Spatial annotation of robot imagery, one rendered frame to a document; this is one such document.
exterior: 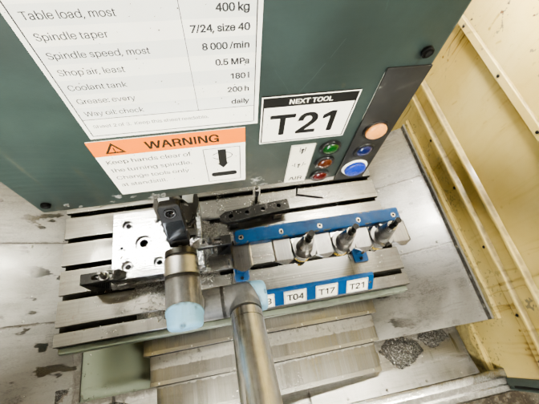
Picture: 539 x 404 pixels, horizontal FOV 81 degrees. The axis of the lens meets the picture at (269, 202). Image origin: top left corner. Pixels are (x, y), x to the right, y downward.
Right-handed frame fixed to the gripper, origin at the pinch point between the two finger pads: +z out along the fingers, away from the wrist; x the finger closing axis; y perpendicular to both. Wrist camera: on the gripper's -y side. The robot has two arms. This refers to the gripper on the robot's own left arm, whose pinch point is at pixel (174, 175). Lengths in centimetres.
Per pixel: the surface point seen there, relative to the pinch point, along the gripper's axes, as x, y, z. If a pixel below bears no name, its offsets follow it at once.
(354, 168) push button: 29.0, -32.5, -22.3
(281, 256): 23.9, 11.7, -21.1
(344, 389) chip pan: 46, 67, -60
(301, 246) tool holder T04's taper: 28.7, 7.2, -20.4
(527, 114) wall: 99, -4, 5
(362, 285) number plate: 54, 40, -28
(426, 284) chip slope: 86, 54, -30
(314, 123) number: 22, -42, -21
